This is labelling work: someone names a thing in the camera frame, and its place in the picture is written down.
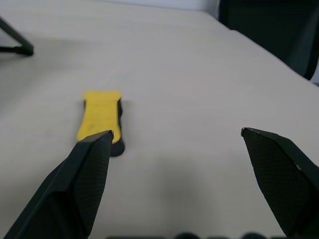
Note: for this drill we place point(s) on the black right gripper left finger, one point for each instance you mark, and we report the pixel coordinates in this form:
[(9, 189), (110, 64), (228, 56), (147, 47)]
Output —
[(72, 184)]

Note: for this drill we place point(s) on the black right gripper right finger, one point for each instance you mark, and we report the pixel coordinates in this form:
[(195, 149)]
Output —
[(279, 179)]

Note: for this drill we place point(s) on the yellow and black handle tool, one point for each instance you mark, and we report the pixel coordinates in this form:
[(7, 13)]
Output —
[(100, 117)]

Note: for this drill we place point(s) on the black office chair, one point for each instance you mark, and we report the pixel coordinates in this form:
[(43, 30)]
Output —
[(274, 30)]

